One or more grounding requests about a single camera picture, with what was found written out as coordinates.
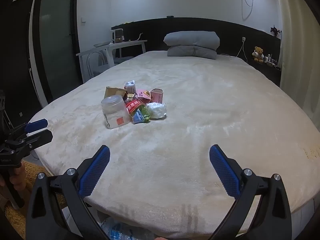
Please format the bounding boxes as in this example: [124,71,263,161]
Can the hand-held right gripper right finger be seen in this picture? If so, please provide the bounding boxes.
[209,144,292,240]

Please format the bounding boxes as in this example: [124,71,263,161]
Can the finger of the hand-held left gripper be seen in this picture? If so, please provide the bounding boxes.
[0,129,53,155]
[6,119,49,140]

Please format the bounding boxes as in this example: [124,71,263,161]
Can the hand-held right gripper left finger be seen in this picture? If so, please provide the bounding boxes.
[26,144,111,240]

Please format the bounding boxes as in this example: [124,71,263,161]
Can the clear plastic jar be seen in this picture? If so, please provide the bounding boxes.
[101,95,131,130]

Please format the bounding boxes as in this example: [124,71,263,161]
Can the bin with clear plastic bag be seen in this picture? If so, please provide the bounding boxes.
[96,216,160,240]

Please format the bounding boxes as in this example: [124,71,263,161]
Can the blue packet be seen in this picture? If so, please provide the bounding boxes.
[131,111,145,125]

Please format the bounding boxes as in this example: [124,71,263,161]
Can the bright red packet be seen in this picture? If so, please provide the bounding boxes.
[125,100,142,115]

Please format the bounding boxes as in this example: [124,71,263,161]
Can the green packet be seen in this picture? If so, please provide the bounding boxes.
[136,104,152,122]

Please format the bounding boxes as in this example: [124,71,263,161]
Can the dark red packet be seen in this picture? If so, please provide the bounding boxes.
[124,92,138,104]

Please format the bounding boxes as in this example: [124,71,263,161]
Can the brown paper bag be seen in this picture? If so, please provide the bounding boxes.
[104,86,127,99]

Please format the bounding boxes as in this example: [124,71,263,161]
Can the white plastic bag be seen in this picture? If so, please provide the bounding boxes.
[146,102,167,119]

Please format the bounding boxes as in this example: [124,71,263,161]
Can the pink box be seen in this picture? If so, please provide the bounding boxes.
[135,88,153,105]

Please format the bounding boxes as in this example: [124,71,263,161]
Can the white carton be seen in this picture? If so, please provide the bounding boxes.
[124,80,137,94]

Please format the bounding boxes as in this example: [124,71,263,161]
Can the pink cylindrical carton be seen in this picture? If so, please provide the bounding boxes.
[151,88,164,104]

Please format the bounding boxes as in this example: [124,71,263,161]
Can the person's left hand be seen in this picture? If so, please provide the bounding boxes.
[0,161,27,201]

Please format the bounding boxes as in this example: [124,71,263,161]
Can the brown shaggy rug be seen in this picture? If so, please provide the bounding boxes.
[5,160,75,240]

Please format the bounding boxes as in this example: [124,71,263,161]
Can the bed with cream blanket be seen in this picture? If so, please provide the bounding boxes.
[29,51,320,239]

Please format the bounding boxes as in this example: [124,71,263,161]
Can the black wardrobe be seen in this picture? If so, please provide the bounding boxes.
[0,0,53,130]

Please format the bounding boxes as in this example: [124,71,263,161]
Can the frosted glass door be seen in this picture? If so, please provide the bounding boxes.
[32,0,84,100]

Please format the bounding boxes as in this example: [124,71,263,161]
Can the grey seat cushion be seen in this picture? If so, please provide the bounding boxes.
[114,56,135,65]

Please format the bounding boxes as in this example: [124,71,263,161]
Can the white desktop appliance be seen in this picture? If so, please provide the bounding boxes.
[111,28,125,43]

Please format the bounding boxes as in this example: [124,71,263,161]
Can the cluster of small bottles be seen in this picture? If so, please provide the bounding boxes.
[264,54,279,67]

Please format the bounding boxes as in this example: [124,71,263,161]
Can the brown teddy bear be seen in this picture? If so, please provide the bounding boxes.
[252,46,265,64]

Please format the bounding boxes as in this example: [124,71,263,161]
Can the white desk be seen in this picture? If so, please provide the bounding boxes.
[76,39,148,83]

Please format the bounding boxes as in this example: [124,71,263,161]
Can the dark grey folded quilt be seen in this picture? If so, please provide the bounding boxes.
[167,45,217,60]

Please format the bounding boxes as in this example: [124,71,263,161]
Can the grey stacked pillows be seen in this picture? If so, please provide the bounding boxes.
[164,31,220,49]

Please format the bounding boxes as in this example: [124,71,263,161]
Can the black headboard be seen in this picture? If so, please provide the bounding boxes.
[111,17,282,87]

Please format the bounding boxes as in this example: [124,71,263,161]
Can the cream curtain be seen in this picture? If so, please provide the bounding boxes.
[275,0,320,120]

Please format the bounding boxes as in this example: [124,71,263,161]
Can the white wire chair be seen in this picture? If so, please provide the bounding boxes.
[86,51,107,79]

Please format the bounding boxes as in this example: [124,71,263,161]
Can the white charger with cable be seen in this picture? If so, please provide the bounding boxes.
[219,37,248,63]

